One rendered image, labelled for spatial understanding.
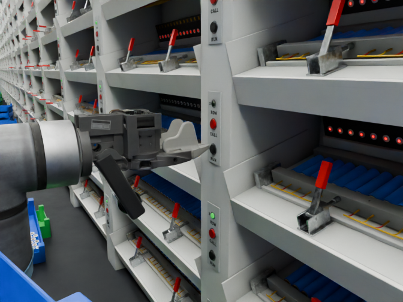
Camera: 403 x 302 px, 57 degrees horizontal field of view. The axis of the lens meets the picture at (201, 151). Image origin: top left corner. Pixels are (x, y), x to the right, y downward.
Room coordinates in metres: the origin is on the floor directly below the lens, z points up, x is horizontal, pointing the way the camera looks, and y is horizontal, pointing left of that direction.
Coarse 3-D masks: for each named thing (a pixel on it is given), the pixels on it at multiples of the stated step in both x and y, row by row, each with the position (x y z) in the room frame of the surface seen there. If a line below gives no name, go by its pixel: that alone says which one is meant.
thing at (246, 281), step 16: (272, 256) 0.62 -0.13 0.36; (288, 256) 0.64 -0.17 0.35; (240, 272) 0.58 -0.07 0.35; (256, 272) 0.60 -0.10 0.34; (272, 272) 0.60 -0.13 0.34; (288, 272) 0.62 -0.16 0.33; (304, 272) 0.59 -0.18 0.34; (224, 288) 0.57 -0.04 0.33; (240, 288) 0.58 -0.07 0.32; (256, 288) 0.58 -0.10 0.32; (272, 288) 0.58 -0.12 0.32; (288, 288) 0.55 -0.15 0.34; (304, 288) 0.55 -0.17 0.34; (320, 288) 0.55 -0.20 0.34; (336, 288) 0.54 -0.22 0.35
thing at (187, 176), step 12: (144, 108) 1.24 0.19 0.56; (156, 108) 1.26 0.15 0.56; (168, 108) 1.19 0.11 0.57; (180, 108) 1.11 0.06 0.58; (156, 168) 0.86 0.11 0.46; (168, 168) 0.78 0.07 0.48; (180, 168) 0.75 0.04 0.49; (192, 168) 0.73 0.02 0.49; (168, 180) 0.81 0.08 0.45; (180, 180) 0.74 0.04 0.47; (192, 180) 0.69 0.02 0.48; (192, 192) 0.71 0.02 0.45
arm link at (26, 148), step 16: (0, 128) 0.44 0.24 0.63; (16, 128) 0.45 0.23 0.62; (32, 128) 0.46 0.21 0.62; (0, 144) 0.42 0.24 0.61; (16, 144) 0.43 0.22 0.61; (32, 144) 0.44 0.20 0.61; (0, 160) 0.42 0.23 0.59; (16, 160) 0.42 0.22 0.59; (32, 160) 0.43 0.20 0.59; (0, 176) 0.42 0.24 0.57; (16, 176) 0.42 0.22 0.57; (32, 176) 0.43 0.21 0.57; (0, 192) 0.42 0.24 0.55; (16, 192) 0.44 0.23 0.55; (0, 208) 0.42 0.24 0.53
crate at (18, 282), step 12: (0, 252) 0.30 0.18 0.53; (0, 264) 0.30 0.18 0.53; (12, 264) 0.28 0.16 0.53; (0, 276) 0.30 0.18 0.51; (12, 276) 0.28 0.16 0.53; (24, 276) 0.26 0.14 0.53; (0, 288) 0.31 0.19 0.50; (12, 288) 0.28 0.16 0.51; (24, 288) 0.26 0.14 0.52; (36, 288) 0.25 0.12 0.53; (0, 300) 0.31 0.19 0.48; (12, 300) 0.29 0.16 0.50; (24, 300) 0.27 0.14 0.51; (36, 300) 0.25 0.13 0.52; (48, 300) 0.23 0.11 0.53; (60, 300) 0.20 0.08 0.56; (72, 300) 0.20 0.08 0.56; (84, 300) 0.20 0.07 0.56
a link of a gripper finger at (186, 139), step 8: (184, 128) 0.56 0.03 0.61; (192, 128) 0.57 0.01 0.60; (176, 136) 0.56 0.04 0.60; (184, 136) 0.56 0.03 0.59; (192, 136) 0.57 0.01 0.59; (168, 144) 0.55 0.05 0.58; (176, 144) 0.55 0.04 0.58; (184, 144) 0.56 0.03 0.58; (192, 144) 0.57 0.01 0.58; (208, 144) 0.60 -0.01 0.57; (168, 152) 0.54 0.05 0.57; (192, 152) 0.56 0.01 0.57; (200, 152) 0.57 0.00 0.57
